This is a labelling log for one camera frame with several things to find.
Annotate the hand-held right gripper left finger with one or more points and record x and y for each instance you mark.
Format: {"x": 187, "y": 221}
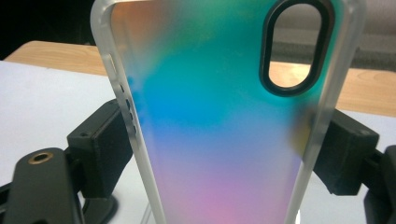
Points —
{"x": 99, "y": 149}

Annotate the iridescent phone case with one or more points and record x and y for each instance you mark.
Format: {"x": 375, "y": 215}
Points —
{"x": 202, "y": 124}

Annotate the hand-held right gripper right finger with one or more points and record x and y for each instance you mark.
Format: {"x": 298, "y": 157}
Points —
{"x": 345, "y": 152}

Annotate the wooden table edge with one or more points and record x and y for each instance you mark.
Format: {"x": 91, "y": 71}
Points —
{"x": 62, "y": 56}

